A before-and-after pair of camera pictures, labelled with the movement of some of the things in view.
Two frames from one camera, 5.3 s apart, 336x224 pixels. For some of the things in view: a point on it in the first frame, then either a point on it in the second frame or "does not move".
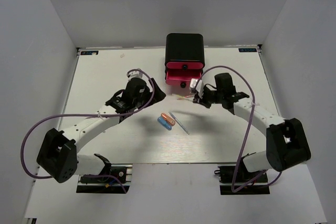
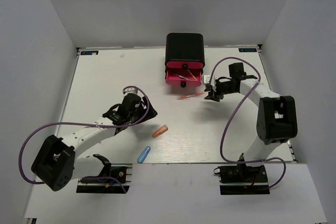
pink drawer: x=181 y=77 does not move
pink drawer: x=184 y=65 does not move
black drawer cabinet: x=184 y=47 does not move
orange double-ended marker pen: x=185 y=97 does not move
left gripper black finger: x=158 y=95 to x=150 y=113
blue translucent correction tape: x=165 y=123 to x=143 y=155
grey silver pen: x=178 y=122 to x=182 y=76
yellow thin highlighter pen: x=178 y=95 to x=193 y=77
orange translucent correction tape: x=168 y=119 to x=161 y=130
